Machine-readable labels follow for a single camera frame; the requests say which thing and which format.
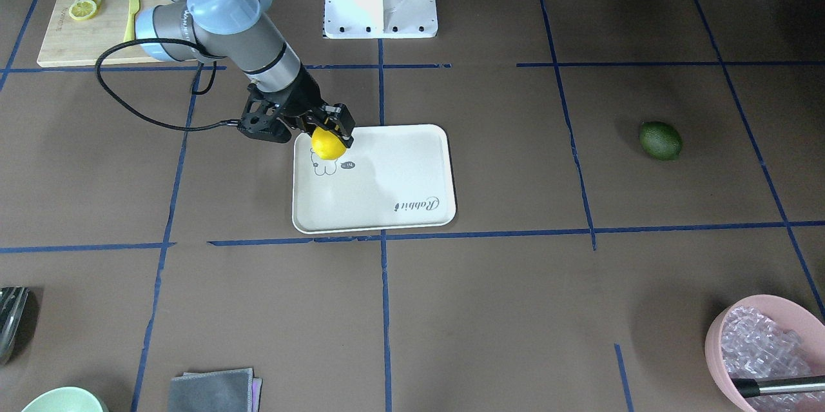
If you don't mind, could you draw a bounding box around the cream rabbit tray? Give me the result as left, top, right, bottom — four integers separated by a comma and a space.
292, 124, 457, 235

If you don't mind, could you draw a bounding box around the grey folded cloth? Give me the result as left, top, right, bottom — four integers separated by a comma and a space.
168, 368, 262, 411

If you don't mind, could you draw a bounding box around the black handled tool in bowl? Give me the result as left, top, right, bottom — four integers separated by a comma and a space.
732, 376, 824, 399

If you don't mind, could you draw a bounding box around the bamboo cutting board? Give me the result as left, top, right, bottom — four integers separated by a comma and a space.
37, 0, 200, 68

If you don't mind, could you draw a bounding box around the yellow plastic knife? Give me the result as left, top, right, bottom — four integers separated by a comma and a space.
122, 0, 141, 43

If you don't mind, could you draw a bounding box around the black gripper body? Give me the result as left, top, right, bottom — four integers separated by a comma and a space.
247, 68, 326, 131

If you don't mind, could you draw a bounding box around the green bowl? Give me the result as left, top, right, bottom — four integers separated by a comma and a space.
23, 386, 110, 412

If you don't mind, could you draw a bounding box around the yellow lemon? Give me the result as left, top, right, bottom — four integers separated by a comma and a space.
311, 128, 347, 161

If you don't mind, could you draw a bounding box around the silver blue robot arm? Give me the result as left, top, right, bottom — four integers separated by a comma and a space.
95, 0, 354, 148

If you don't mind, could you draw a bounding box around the metal scoop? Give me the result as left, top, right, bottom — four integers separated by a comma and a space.
1, 286, 30, 366

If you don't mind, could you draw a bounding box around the green lime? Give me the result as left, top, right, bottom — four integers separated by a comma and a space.
639, 121, 683, 161

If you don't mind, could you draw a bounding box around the bubble wrap in bowl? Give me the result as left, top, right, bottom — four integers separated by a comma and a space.
720, 306, 812, 379

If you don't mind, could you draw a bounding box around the pink bowl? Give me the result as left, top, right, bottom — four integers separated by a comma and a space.
704, 295, 823, 411

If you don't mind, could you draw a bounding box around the black camera cable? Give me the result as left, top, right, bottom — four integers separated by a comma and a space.
95, 39, 246, 133

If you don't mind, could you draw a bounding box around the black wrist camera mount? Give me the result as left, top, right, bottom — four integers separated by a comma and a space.
237, 88, 292, 144

